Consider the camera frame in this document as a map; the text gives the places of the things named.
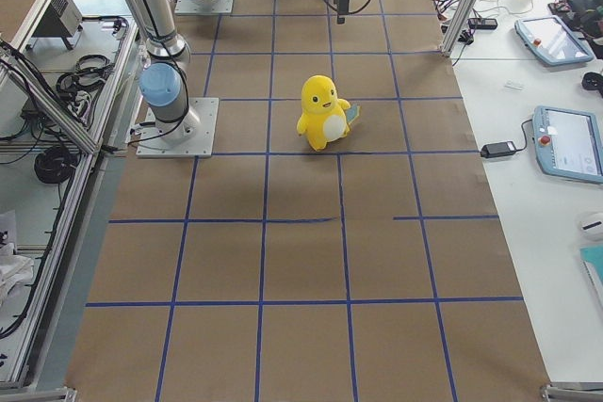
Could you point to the yellow plush toy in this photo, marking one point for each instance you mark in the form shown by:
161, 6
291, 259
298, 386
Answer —
324, 116

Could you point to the black power adapter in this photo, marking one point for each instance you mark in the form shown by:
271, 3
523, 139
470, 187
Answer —
498, 149

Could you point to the blue teach pendant far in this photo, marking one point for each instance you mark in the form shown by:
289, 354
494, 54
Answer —
552, 41

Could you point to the blue teach pendant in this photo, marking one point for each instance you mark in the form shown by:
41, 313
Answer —
552, 41
567, 144

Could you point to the blue teach pendant near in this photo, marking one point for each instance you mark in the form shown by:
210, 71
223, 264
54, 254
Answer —
567, 144

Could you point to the grey electronics box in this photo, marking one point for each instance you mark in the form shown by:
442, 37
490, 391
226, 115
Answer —
62, 19

